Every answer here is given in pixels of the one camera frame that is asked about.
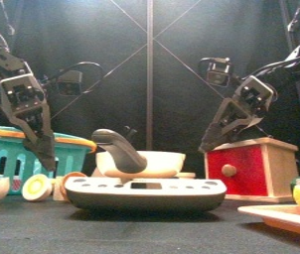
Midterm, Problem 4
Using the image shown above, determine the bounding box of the grey vertical frame pole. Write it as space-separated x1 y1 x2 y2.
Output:
146 0 156 151

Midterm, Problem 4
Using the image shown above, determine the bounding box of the wooden box with red drawer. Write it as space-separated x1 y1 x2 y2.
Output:
204 136 300 203

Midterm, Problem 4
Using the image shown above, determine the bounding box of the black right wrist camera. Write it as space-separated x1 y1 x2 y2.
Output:
198 57 235 88

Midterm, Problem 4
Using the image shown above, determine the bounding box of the small beige toy piece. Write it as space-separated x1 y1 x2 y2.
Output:
174 171 198 181

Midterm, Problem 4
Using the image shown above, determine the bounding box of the black left camera cable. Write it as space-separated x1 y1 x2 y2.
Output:
46 61 106 95

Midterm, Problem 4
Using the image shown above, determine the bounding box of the white and orange tray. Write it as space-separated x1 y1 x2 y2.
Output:
236 203 300 240

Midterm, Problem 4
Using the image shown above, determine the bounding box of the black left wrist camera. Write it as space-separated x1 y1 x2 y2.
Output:
56 69 85 97

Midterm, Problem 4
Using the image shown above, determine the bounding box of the teal basket with orange rim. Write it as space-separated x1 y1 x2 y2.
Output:
0 125 98 196

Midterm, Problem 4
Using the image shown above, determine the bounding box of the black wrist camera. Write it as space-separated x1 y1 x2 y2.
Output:
198 57 235 88
56 69 85 97

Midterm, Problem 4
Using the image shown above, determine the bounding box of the grey toy cooker base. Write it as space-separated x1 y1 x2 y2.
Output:
63 176 228 213

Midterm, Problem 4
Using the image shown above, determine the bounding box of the toy egg slice yellow yolk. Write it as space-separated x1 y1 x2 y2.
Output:
22 174 55 202

